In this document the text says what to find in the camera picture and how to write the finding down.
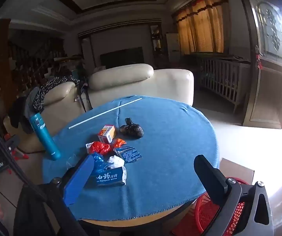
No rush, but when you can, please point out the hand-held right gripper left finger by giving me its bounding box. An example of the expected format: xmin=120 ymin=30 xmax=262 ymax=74
xmin=43 ymin=154 xmax=95 ymax=236

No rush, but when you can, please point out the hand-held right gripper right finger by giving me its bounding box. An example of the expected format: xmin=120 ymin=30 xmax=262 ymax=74
xmin=194 ymin=154 xmax=275 ymax=236

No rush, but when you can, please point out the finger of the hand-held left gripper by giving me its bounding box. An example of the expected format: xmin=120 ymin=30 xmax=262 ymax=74
xmin=5 ymin=135 xmax=21 ymax=158

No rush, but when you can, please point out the clear plastic wrapper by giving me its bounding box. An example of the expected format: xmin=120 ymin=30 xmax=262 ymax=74
xmin=66 ymin=154 xmax=79 ymax=171

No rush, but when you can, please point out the blue plastic bag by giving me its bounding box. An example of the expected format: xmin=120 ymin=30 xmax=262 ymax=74
xmin=91 ymin=152 xmax=112 ymax=175

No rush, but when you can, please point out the blue and white toothpaste box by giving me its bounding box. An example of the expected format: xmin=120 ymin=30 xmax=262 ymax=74
xmin=87 ymin=166 xmax=127 ymax=187

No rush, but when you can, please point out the red mesh plastic basket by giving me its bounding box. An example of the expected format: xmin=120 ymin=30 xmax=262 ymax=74
xmin=172 ymin=176 xmax=251 ymax=236

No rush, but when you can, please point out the red plastic bag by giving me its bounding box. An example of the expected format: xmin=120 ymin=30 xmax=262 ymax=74
xmin=89 ymin=141 xmax=114 ymax=155

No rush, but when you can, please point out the white plastic bag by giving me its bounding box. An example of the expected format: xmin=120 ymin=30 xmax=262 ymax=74
xmin=107 ymin=155 xmax=125 ymax=169

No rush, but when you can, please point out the small dark blue carton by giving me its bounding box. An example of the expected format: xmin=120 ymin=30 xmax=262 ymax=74
xmin=113 ymin=146 xmax=143 ymax=164

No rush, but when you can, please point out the cardboard box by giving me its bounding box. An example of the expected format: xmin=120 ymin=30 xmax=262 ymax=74
xmin=220 ymin=158 xmax=255 ymax=185

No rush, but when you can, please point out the teal water bottle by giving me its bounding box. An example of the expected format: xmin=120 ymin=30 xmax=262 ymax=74
xmin=29 ymin=112 xmax=61 ymax=161

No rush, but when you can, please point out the grey cloth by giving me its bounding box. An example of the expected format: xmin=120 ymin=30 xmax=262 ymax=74
xmin=24 ymin=87 xmax=41 ymax=119

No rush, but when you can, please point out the orange and white small box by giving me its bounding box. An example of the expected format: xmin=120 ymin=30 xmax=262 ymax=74
xmin=97 ymin=125 xmax=117 ymax=144

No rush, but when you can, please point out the blue tablecloth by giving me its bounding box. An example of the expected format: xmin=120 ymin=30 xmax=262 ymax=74
xmin=42 ymin=95 xmax=220 ymax=223

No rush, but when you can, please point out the round wooden table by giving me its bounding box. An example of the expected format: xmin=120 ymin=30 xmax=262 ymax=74
xmin=77 ymin=197 xmax=198 ymax=228

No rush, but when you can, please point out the black and white patterned cloth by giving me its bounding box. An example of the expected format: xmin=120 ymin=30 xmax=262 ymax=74
xmin=33 ymin=76 xmax=81 ymax=112

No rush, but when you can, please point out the thin white stick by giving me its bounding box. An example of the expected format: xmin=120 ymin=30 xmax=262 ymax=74
xmin=69 ymin=98 xmax=143 ymax=129

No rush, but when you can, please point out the knotted black plastic bag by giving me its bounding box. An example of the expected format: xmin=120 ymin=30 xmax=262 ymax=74
xmin=120 ymin=117 xmax=145 ymax=138

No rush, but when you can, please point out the wooden staircase railing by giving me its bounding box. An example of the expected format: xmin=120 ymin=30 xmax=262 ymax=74
xmin=8 ymin=41 xmax=68 ymax=92

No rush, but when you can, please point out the wooden baby crib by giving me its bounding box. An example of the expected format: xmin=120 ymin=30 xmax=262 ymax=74
xmin=197 ymin=55 xmax=251 ymax=114

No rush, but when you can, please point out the cream leather sofa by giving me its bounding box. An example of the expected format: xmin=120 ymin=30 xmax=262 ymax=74
xmin=16 ymin=63 xmax=195 ymax=153

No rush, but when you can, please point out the wooden door with glass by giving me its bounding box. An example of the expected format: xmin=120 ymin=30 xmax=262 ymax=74
xmin=235 ymin=0 xmax=282 ymax=130

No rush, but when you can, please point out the red door ornament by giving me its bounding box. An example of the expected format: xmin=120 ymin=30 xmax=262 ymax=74
xmin=255 ymin=45 xmax=263 ymax=71

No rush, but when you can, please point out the black television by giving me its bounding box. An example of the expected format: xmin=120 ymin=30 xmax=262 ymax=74
xmin=100 ymin=47 xmax=145 ymax=68

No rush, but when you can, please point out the white standing air conditioner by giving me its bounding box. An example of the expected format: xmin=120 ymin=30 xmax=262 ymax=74
xmin=166 ymin=33 xmax=181 ymax=64

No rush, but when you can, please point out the orange curtain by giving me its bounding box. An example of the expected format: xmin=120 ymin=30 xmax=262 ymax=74
xmin=174 ymin=0 xmax=226 ymax=54

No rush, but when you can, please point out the dark bag strap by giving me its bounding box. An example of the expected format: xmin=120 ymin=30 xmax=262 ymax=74
xmin=75 ymin=83 xmax=93 ymax=113

